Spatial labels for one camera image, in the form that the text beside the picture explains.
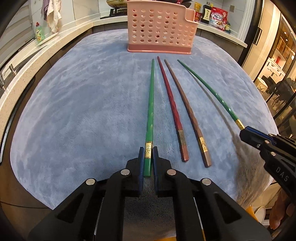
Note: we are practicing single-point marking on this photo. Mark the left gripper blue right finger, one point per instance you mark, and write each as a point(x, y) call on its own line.
point(155, 157)

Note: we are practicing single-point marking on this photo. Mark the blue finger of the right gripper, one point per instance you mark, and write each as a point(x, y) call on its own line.
point(242, 137)
point(256, 137)

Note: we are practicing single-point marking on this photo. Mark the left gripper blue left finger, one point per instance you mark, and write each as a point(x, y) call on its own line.
point(141, 169)

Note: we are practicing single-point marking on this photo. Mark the green chopstick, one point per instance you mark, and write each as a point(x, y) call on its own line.
point(150, 127)
point(216, 95)

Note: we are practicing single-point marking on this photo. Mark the dark red chopstick gold band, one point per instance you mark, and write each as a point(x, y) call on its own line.
point(176, 117)

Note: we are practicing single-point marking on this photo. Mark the brown chopstick gold band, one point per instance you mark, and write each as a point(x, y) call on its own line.
point(199, 136)

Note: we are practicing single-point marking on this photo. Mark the right hand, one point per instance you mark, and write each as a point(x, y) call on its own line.
point(282, 206)

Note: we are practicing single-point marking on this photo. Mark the grey-blue fleece cloth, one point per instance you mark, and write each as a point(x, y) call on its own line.
point(88, 116)

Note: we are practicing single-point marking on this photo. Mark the small dark jar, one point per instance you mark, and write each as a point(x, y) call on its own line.
point(227, 27)

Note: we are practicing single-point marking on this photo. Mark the red white cereal bag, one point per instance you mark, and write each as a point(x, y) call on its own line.
point(218, 18)

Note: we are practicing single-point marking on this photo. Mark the pink perforated utensil holder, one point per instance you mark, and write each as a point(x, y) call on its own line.
point(160, 27)

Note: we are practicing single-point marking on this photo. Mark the red snack packet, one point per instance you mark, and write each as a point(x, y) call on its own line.
point(198, 16)

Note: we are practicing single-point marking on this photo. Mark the dark soy sauce bottle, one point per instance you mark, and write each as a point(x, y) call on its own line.
point(206, 13)

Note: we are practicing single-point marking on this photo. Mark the yellow snack packet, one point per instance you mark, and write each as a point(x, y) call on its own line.
point(197, 7)

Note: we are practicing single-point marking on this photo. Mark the black gas stove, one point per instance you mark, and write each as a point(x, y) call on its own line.
point(116, 12)

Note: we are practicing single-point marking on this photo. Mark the stainless steel sink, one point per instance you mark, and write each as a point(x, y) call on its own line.
point(16, 63)

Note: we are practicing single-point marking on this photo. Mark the beige wok with lid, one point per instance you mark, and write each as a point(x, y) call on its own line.
point(117, 3)

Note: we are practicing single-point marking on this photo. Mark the green dish soap bottle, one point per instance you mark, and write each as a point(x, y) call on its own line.
point(39, 33)

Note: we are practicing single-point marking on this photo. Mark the white hanging towel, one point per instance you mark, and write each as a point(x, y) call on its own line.
point(53, 15)

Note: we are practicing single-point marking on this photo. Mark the purple hanging cloth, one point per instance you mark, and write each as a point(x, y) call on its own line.
point(44, 9)

